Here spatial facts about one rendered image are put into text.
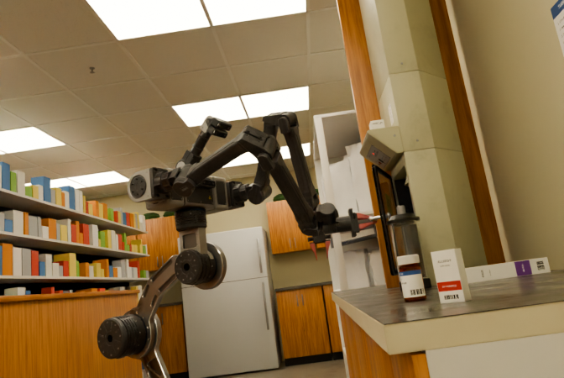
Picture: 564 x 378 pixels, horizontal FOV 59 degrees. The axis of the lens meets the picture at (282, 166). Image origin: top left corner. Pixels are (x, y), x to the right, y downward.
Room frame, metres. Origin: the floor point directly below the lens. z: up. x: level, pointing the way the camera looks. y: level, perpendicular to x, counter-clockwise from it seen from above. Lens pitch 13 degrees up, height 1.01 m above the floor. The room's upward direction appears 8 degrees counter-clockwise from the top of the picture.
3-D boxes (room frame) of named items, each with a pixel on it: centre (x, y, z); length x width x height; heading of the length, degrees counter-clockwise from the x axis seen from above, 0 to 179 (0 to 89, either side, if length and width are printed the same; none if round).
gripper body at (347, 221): (1.88, -0.21, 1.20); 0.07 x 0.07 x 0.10; 88
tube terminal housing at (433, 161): (1.90, -0.57, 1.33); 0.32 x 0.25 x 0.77; 178
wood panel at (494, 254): (2.12, -0.60, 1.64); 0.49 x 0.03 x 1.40; 88
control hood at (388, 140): (1.90, -0.39, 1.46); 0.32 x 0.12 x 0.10; 178
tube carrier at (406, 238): (1.66, -0.37, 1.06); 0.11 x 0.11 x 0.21
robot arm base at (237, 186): (2.30, 0.20, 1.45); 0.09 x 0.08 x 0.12; 150
